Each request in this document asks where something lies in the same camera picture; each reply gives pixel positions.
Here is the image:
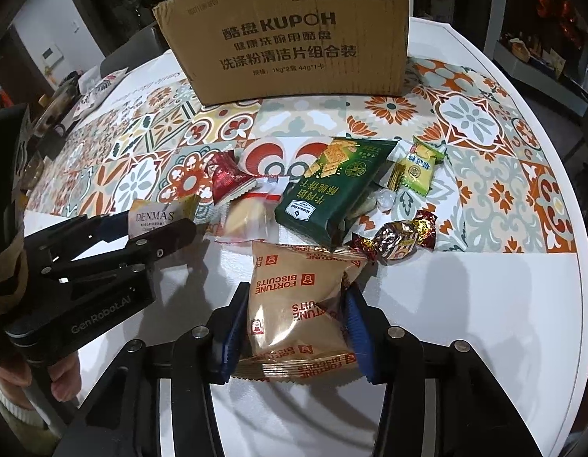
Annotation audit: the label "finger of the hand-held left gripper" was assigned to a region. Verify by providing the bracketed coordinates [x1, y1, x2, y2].
[22, 214, 133, 267]
[42, 219, 198, 291]

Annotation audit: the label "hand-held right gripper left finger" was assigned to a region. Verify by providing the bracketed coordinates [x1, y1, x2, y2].
[51, 282, 257, 457]

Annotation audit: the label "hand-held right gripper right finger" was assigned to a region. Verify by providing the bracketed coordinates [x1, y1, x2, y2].
[342, 283, 545, 457]

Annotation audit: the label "white gold-edged snack packet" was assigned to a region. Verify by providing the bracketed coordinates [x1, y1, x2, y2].
[127, 197, 200, 239]

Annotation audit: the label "beige biscuit packet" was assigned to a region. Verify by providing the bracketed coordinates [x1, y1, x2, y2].
[230, 240, 366, 384]

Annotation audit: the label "clear packet with yellow pastry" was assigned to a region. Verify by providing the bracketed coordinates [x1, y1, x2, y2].
[214, 176, 295, 243]

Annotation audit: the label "red snack packet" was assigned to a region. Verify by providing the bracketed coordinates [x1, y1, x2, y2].
[207, 150, 257, 206]

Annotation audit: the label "gold foil candy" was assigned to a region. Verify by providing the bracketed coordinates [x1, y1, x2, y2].
[348, 209, 438, 265]

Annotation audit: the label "clear candy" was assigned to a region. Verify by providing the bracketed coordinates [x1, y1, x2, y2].
[374, 188, 398, 211]

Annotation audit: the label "dark green cracker packet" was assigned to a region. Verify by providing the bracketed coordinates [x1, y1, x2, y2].
[274, 137, 399, 248]

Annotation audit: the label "yellow-green snack packet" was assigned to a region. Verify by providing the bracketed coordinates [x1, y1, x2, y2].
[387, 136, 447, 197]

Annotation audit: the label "brown cardboard box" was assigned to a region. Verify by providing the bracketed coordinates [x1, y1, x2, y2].
[152, 0, 411, 106]

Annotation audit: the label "person's left forearm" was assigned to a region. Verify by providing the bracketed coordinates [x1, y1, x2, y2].
[0, 376, 54, 457]

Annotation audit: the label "person's left hand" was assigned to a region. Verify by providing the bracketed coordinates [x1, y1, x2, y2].
[0, 351, 83, 405]

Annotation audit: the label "glass jar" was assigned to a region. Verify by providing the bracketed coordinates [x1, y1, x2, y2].
[34, 81, 80, 153]

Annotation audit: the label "white printed packets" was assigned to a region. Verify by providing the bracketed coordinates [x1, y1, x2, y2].
[77, 69, 128, 115]

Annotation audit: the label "grey chair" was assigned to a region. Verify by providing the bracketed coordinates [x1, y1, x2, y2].
[101, 24, 173, 77]

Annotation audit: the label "tile-patterned table mat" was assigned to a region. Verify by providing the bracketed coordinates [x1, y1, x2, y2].
[25, 50, 578, 255]

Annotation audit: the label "white low cabinet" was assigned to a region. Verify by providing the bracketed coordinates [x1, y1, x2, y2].
[494, 33, 588, 115]

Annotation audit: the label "red foil balloons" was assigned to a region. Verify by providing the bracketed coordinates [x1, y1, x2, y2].
[537, 0, 585, 48]

